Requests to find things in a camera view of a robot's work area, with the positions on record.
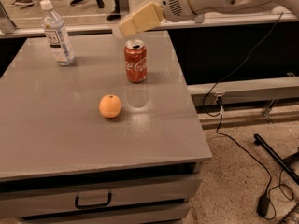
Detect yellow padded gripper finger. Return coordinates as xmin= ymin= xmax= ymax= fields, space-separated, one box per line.
xmin=112 ymin=2 xmax=164 ymax=39

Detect clear plastic water bottle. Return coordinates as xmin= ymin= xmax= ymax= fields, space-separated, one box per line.
xmin=40 ymin=0 xmax=75 ymax=66

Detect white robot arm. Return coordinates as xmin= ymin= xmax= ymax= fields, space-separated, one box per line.
xmin=112 ymin=0 xmax=299 ymax=38

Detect right bystander legs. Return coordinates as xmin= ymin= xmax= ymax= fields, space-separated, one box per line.
xmin=106 ymin=0 xmax=121 ymax=21

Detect red Coca-Cola can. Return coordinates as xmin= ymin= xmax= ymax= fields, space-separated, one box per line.
xmin=124 ymin=39 xmax=147 ymax=83

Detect orange fruit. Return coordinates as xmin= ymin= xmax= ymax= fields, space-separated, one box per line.
xmin=99 ymin=94 xmax=121 ymax=119

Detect black stand leg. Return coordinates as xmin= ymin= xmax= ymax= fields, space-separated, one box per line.
xmin=254 ymin=134 xmax=299 ymax=185

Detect grey drawer cabinet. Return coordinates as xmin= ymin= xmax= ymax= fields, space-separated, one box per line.
xmin=0 ymin=32 xmax=211 ymax=224

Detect black power adapter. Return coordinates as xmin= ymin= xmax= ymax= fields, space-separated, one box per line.
xmin=256 ymin=193 xmax=270 ymax=217

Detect grey metal floor rail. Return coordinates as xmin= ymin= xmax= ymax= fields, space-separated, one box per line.
xmin=188 ymin=77 xmax=299 ymax=107

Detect black power cable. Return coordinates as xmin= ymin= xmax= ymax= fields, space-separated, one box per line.
xmin=201 ymin=12 xmax=295 ymax=221

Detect black drawer handle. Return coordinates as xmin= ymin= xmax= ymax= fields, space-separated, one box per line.
xmin=74 ymin=192 xmax=112 ymax=210

